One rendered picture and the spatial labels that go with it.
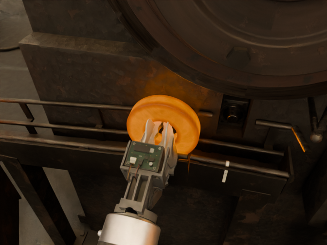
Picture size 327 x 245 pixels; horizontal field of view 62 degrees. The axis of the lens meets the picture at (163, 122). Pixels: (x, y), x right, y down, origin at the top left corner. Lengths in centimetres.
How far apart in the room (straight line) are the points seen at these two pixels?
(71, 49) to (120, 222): 37
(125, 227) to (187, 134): 22
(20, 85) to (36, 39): 158
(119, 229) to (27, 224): 101
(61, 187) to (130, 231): 106
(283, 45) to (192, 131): 28
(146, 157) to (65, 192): 102
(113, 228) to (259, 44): 31
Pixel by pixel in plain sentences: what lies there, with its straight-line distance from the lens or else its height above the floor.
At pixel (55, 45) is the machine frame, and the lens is 64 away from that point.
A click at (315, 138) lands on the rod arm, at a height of 90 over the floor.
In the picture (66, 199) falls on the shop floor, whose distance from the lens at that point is 142.
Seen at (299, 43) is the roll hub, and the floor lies 102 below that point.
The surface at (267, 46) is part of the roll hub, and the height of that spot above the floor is 101.
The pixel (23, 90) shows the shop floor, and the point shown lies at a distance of 218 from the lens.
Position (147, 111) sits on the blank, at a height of 80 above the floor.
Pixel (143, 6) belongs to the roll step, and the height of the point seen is 102.
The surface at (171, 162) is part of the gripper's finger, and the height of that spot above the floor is 75.
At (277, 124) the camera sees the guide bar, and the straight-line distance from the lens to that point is 60.
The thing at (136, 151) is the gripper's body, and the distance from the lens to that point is 46.
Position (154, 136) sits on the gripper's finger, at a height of 76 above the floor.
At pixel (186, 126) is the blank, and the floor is 78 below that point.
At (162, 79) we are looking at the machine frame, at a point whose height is 83.
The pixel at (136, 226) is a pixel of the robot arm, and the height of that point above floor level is 76.
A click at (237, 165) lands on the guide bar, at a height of 71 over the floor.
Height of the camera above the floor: 114
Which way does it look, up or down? 43 degrees down
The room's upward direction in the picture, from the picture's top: straight up
